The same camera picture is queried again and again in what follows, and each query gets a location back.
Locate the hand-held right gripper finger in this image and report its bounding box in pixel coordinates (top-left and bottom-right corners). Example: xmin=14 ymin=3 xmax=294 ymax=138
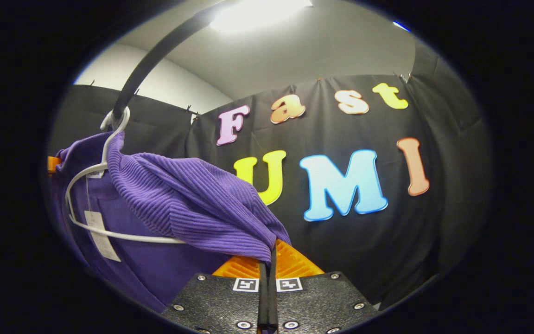
xmin=267 ymin=239 xmax=380 ymax=334
xmin=161 ymin=254 xmax=267 ymax=334

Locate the black garment rack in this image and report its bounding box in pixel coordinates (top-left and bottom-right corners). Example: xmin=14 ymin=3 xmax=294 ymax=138
xmin=112 ymin=7 xmax=230 ymax=120

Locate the black backdrop cloth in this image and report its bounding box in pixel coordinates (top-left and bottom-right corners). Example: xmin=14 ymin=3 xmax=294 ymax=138
xmin=49 ymin=44 xmax=492 ymax=309

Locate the white clothes hanger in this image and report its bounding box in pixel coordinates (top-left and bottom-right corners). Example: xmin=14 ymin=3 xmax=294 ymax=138
xmin=64 ymin=107 xmax=186 ymax=244

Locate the purple corduroy shirt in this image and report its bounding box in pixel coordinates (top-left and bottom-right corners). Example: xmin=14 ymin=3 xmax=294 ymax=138
xmin=51 ymin=131 xmax=292 ymax=314

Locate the white paper garment tag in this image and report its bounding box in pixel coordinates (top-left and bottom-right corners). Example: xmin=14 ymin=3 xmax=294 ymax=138
xmin=84 ymin=210 xmax=121 ymax=263

